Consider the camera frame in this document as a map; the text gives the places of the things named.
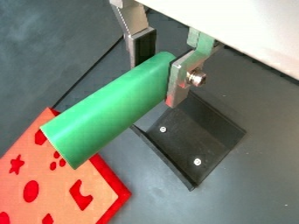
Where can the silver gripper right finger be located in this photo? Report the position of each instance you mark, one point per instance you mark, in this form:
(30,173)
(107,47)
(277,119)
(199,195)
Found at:
(185,70)

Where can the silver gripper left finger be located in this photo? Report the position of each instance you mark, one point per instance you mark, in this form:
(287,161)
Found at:
(139,34)

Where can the green cylinder peg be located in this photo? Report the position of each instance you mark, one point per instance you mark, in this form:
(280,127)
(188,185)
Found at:
(87,126)

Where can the black regrasp holder fixture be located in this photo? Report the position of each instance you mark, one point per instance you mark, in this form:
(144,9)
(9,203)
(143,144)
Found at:
(191,137)

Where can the red foam shape board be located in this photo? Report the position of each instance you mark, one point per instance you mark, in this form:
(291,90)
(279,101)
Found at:
(44,192)

